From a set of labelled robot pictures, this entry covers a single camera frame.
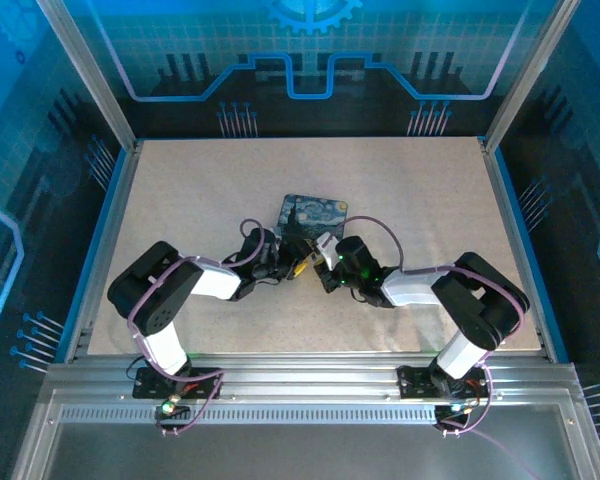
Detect aluminium mounting rail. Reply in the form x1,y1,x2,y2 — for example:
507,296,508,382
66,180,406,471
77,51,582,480
44,351,581,407

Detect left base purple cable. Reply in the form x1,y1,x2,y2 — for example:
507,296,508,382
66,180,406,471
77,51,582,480
153,369,225,437

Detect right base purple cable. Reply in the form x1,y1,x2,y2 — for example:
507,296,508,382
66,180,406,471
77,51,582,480
437,367,541,480

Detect aluminium side rail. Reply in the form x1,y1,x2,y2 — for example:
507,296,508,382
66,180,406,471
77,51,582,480
63,139,144,362
478,137,556,362

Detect grey metal tray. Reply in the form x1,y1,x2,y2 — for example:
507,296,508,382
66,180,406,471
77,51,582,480
9,389,600,480

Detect aluminium frame post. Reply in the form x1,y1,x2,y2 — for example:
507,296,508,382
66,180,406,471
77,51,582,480
35,0,140,152
482,0,584,152

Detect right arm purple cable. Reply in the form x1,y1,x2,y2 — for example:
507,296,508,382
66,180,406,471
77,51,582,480
335,214,530,361

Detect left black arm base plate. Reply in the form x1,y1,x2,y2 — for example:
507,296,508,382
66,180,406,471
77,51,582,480
132,367,225,400

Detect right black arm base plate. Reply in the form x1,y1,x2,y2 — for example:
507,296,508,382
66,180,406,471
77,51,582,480
396,363,491,400

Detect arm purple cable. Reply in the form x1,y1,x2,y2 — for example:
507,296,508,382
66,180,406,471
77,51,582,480
125,217,281,377
335,214,530,361

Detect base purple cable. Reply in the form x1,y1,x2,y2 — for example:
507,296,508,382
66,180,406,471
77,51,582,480
437,367,541,480
153,369,225,437

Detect slotted grey cable duct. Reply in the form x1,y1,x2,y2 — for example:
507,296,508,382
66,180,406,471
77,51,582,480
59,405,439,421

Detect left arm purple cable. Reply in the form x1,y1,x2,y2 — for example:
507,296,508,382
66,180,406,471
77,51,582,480
125,217,281,377

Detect starry night print mat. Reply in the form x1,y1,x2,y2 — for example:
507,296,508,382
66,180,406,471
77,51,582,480
273,192,351,242

